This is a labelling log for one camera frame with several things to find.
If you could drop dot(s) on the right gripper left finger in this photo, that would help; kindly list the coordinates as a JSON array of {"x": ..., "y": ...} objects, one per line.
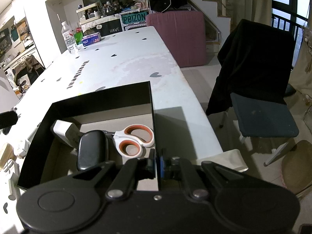
[{"x": 133, "y": 171}]

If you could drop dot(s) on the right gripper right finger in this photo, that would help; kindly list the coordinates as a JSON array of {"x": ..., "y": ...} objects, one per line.
[{"x": 179, "y": 179}]

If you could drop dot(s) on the black oval case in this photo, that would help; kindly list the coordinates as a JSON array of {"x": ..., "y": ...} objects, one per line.
[{"x": 93, "y": 149}]

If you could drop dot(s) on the black cardboard box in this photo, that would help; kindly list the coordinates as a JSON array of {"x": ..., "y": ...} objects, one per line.
[{"x": 111, "y": 109}]

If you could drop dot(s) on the beige power bank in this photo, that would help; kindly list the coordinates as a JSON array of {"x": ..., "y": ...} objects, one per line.
[{"x": 6, "y": 154}]

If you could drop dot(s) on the orange white scissors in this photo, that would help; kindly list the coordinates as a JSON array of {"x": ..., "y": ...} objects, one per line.
[{"x": 123, "y": 138}]

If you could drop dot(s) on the white power adapter in box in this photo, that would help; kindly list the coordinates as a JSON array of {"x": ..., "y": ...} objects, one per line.
[{"x": 67, "y": 132}]

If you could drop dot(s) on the black office chair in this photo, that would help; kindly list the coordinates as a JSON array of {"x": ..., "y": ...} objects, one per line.
[{"x": 256, "y": 61}]

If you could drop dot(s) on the white tablecloth with hearts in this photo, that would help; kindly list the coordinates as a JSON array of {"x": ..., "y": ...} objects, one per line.
[{"x": 121, "y": 59}]

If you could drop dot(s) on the brown round stool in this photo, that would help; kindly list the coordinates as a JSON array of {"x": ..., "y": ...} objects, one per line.
[{"x": 296, "y": 169}]

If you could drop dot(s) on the blue tissue box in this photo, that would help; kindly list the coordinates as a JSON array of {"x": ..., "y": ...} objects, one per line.
[{"x": 91, "y": 39}]

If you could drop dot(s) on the green plastic bag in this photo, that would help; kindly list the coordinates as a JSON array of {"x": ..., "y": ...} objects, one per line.
[{"x": 78, "y": 35}]

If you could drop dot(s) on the clear water bottle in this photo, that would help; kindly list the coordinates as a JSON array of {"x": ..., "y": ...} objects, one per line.
[{"x": 68, "y": 37}]

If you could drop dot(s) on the white shelf rack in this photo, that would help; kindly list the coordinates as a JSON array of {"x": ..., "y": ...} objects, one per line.
[{"x": 89, "y": 13}]

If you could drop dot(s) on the staircase with railing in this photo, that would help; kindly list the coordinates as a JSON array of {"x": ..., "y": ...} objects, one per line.
[{"x": 217, "y": 23}]

